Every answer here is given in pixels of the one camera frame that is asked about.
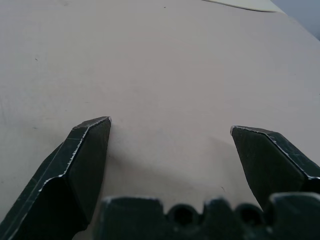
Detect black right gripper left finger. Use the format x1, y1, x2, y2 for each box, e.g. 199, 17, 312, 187
0, 116, 113, 240

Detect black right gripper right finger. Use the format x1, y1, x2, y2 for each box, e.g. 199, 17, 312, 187
229, 125, 320, 212

